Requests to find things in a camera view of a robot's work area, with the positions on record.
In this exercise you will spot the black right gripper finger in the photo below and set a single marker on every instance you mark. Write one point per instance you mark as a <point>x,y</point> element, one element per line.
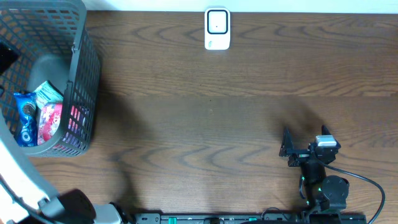
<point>325,130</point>
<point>287,147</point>

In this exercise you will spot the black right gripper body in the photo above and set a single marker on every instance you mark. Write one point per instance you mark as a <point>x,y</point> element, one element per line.
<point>300,157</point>

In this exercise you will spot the red purple snack bag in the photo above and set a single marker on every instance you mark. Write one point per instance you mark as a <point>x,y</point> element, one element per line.
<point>49,121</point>

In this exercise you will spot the mint green snack packet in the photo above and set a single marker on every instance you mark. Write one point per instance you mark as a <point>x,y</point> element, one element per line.
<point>46,93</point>

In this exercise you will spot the blue Oreo cookie pack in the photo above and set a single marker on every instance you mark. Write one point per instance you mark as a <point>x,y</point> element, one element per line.
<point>26,105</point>

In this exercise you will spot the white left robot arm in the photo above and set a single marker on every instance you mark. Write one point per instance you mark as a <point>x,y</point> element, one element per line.
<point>26,197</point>

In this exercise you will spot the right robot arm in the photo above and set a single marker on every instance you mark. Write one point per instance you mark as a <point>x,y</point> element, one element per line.
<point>326,194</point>

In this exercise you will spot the white barcode scanner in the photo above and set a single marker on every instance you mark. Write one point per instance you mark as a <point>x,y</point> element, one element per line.
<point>217,28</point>

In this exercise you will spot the grey plastic mesh basket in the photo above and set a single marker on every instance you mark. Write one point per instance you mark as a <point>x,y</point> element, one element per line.
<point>47,41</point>

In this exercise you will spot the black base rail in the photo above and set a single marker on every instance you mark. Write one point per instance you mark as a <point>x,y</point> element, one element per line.
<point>277,218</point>

